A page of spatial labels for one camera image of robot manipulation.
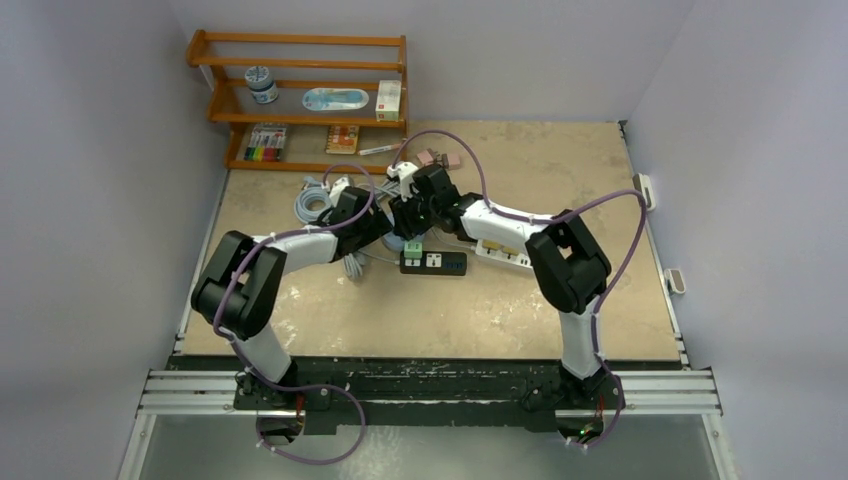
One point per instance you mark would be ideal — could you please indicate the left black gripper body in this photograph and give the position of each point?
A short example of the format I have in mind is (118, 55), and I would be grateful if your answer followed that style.
(372, 229)

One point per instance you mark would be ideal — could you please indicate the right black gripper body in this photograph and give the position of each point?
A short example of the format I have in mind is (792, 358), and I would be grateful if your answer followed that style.
(415, 216)

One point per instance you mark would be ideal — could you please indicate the black power strip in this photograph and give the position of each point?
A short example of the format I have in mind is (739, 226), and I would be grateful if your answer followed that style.
(435, 263)

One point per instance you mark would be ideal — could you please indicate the pink plug strip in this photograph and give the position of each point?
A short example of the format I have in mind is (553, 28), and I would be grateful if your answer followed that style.
(452, 161)

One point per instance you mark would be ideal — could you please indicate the round blue power socket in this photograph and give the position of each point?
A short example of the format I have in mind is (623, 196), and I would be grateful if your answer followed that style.
(393, 242)

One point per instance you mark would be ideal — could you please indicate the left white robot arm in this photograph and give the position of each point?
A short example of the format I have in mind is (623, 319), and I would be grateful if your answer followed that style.
(237, 290)

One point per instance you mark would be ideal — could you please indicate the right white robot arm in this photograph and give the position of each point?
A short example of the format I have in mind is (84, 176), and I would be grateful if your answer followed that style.
(569, 266)

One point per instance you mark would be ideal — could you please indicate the green plug near strip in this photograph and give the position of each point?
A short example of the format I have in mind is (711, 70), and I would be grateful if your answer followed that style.
(413, 250)

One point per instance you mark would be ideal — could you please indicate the yellow plug left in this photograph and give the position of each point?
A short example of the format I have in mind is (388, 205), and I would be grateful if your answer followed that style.
(489, 245)

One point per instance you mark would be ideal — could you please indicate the white marker pen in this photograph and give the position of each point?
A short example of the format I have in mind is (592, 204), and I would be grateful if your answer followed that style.
(379, 149)

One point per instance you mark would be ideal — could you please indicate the orange small booklet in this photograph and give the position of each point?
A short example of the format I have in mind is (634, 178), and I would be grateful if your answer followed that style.
(342, 140)

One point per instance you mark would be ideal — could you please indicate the white red small box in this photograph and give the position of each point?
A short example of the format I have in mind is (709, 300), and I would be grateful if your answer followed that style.
(388, 101)

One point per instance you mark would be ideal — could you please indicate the white power strip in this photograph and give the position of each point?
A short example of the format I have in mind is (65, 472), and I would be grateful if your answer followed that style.
(520, 262)

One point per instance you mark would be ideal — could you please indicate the coloured marker pen pack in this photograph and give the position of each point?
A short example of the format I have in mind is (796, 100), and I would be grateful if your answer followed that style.
(266, 143)

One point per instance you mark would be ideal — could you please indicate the blue white oval package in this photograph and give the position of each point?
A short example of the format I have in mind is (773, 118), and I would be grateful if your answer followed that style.
(335, 99)

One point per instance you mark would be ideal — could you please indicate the blue white round jar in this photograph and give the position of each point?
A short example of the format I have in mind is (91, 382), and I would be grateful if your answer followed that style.
(261, 84)

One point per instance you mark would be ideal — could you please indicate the orange wooden shelf rack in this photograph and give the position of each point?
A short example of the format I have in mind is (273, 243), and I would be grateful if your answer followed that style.
(299, 63)

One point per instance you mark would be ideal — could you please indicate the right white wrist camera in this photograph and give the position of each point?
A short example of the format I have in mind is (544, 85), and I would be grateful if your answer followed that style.
(402, 173)

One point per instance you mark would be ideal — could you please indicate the black metal base rail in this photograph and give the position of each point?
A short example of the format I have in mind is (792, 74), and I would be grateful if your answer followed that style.
(349, 391)

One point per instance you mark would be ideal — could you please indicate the white wall bracket upper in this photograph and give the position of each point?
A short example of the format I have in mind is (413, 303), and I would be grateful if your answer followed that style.
(644, 185)

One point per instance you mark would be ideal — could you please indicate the white wall bracket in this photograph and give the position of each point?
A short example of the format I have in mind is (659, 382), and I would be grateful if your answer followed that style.
(675, 281)
(644, 185)

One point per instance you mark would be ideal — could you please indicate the white wall bracket lower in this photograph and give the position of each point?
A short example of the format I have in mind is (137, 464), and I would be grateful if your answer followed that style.
(675, 281)

